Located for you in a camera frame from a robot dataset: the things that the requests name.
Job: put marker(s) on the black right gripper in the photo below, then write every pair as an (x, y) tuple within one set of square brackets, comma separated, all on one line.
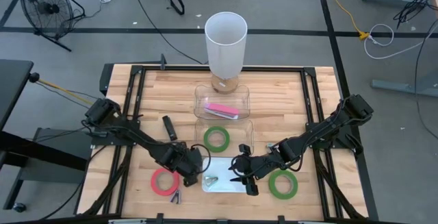
[(256, 165)]

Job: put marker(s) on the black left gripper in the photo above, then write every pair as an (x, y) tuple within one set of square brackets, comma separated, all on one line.
[(188, 162)]

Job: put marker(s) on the green tape roll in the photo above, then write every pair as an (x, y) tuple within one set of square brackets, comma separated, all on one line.
[(272, 185), (206, 139)]

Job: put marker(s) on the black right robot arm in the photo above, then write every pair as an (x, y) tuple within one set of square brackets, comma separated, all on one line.
[(325, 128)]

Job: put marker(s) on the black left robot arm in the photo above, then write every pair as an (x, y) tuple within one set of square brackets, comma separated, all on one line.
[(137, 136)]

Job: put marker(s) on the purple staple remover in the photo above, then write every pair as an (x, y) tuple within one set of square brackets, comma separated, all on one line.
[(175, 198)]

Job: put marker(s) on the red tape roll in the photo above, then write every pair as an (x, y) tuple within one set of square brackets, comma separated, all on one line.
[(154, 183)]

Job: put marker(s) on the pink stapler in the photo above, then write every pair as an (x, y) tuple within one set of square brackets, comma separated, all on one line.
[(220, 109)]

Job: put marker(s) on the white tray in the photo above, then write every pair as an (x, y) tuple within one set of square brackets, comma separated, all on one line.
[(224, 169)]

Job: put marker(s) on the clear plastic bin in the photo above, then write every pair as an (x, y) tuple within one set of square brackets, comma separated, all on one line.
[(202, 95), (243, 131)]

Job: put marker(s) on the white shade table lamp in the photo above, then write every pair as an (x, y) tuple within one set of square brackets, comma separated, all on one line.
[(226, 42)]

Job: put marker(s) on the black wheeled stand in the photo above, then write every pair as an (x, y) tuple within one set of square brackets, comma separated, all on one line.
[(51, 148)]

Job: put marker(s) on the black side table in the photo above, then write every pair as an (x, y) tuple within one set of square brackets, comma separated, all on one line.
[(13, 87)]

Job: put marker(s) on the black floor fan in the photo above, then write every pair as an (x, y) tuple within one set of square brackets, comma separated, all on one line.
[(46, 8)]

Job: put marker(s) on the black aluminium table frame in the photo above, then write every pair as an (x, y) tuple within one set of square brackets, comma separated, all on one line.
[(222, 68)]

